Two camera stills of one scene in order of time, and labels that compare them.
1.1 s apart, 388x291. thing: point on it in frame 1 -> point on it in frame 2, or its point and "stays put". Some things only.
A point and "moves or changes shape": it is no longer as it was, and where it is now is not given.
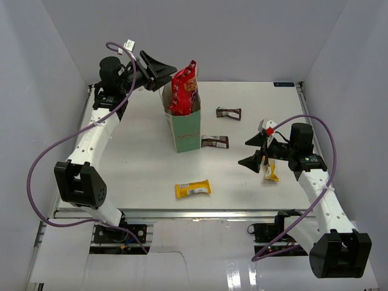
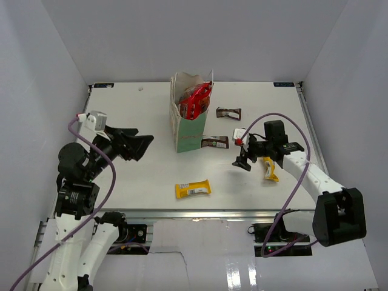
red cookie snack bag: [184, 86] -> [194, 100]
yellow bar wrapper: [270, 167] stays put
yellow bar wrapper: [188, 189] stays put
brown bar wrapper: [234, 113] stays put
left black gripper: [160, 70] -> [135, 145]
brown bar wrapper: [215, 141] stays put
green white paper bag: [185, 129] moves or changes shape
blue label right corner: [284, 84] stays put
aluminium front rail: [176, 214] stays put
